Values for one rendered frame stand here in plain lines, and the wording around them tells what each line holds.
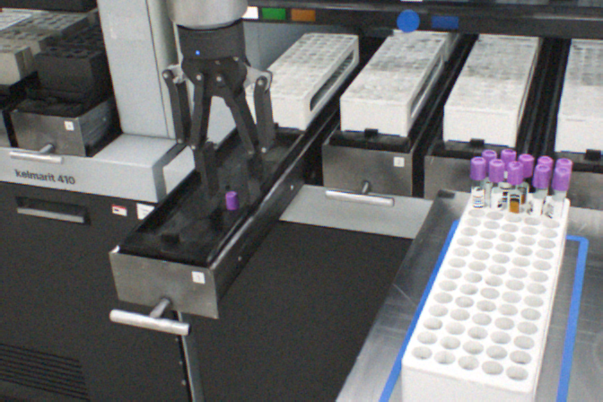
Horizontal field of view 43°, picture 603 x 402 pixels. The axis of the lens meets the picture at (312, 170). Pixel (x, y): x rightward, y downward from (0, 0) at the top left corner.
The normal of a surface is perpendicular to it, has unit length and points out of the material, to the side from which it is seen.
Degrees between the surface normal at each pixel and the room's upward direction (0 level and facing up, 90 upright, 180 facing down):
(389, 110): 90
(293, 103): 90
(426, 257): 0
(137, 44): 90
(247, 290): 90
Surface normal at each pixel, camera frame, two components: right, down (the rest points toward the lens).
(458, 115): -0.33, 0.46
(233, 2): 0.74, 0.28
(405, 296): -0.06, -0.88
